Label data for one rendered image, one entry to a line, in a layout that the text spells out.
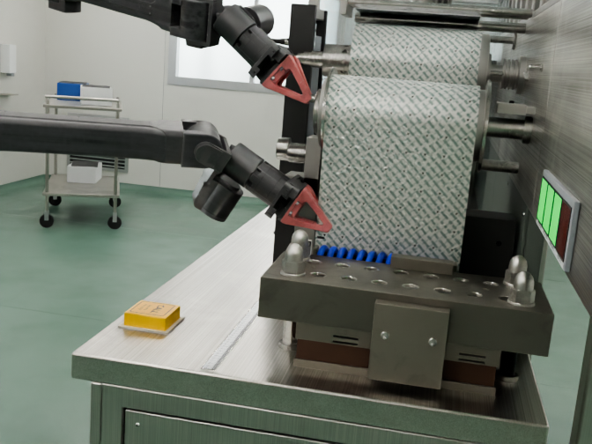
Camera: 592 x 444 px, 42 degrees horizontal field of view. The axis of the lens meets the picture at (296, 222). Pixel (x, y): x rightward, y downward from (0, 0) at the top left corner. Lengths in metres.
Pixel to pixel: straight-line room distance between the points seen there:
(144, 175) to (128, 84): 0.86
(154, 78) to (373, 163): 6.12
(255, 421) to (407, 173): 0.45
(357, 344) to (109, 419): 0.37
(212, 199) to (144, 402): 0.35
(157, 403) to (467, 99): 0.65
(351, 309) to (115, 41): 6.48
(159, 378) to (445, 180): 0.53
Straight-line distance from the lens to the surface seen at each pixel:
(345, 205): 1.24
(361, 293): 1.06
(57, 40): 7.68
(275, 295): 1.09
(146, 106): 7.32
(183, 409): 1.12
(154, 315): 1.23
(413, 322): 1.05
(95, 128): 1.21
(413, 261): 1.19
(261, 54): 1.29
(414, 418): 1.06
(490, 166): 1.40
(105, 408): 1.17
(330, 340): 1.10
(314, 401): 1.06
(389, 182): 1.23
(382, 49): 1.46
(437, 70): 1.45
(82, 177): 6.21
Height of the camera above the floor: 1.33
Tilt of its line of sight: 12 degrees down
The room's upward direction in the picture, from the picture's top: 4 degrees clockwise
